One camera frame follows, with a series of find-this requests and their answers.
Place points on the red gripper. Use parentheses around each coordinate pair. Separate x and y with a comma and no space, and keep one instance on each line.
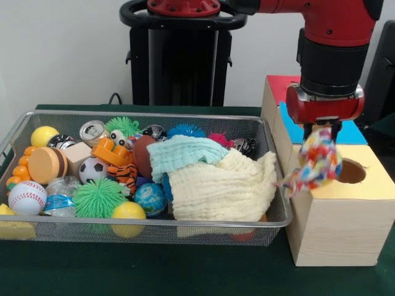
(324,109)

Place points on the colourful patterned cloth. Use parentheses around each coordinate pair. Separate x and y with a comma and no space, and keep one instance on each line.
(318,160)

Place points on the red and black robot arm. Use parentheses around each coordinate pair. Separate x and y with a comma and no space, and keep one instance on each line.
(333,55)

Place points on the wooden box with three holes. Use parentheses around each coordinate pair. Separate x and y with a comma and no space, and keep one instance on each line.
(339,231)

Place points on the silver mesh bin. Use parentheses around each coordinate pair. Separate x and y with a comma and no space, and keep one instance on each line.
(77,234)

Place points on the green cloth side table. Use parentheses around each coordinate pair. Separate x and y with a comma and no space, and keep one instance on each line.
(387,121)

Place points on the black chair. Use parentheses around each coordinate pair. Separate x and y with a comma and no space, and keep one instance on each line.
(382,77)

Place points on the cream waffle cloth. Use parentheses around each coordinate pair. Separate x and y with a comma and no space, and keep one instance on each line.
(222,191)

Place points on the light blue waffle cloth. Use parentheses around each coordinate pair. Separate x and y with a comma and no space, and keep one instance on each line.
(182,151)

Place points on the brown toy football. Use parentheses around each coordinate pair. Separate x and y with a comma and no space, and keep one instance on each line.
(142,155)

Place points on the blue globe ball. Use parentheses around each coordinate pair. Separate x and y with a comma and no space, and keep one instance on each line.
(149,198)

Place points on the yellow ball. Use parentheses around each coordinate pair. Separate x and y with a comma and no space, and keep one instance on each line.
(128,211)

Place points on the dark green table cloth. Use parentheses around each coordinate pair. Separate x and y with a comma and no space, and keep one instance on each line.
(154,271)

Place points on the small soccer ball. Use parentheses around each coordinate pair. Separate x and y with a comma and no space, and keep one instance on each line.
(94,169)

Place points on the green spiky rubber ball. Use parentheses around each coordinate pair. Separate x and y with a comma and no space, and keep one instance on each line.
(98,197)

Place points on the plain wooden cube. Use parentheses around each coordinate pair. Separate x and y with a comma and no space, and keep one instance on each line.
(77,154)

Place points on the round wooden burger toy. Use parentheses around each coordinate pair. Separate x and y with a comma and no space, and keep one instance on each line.
(46,165)

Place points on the white baseball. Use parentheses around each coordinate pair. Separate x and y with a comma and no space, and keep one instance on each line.
(27,197)

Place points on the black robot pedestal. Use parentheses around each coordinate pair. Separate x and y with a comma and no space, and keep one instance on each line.
(182,68)

